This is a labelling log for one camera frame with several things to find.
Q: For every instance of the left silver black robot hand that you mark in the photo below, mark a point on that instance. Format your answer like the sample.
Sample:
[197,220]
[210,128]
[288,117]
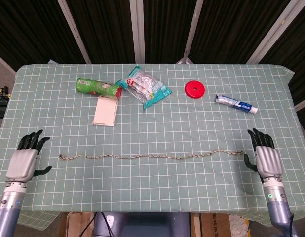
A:
[21,164]

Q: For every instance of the grey blue robot torso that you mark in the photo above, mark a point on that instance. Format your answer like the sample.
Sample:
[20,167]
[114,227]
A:
[142,225]

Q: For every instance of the white textured foam piece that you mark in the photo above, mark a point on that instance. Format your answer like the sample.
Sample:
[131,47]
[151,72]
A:
[239,225]

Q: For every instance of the green checked tablecloth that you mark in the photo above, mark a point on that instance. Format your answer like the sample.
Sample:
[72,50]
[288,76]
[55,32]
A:
[152,185]

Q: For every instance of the red plastic disc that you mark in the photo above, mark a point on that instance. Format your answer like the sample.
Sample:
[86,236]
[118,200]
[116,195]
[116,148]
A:
[200,92]

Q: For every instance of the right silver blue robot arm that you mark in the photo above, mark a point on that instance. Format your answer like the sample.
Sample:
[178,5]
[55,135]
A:
[276,205]

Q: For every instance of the blue white toothpaste tube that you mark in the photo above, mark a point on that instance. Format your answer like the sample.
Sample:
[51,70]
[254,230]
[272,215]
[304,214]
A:
[234,101]

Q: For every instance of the white plastic tray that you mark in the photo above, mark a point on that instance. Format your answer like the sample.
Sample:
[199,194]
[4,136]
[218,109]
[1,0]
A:
[104,112]

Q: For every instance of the light wooden plank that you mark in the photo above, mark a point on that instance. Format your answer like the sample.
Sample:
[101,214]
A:
[195,225]

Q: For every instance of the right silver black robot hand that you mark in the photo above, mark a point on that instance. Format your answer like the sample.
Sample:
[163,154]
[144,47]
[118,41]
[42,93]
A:
[268,160]

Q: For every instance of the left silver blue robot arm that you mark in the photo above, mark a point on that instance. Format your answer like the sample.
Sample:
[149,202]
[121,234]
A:
[8,205]

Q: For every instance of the black yellow equipment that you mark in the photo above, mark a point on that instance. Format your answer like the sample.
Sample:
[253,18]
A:
[0,98]

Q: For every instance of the teal clear snack bag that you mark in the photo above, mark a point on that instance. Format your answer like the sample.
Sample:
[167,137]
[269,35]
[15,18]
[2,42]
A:
[145,86]

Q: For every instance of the white frame post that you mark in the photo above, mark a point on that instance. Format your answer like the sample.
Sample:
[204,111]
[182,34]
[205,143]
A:
[73,29]
[192,32]
[273,32]
[137,29]

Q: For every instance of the brown cardboard box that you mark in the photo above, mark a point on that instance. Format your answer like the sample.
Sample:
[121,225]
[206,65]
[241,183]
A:
[77,225]
[214,225]

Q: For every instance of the green chip can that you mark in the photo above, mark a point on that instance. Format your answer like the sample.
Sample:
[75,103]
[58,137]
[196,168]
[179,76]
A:
[98,87]

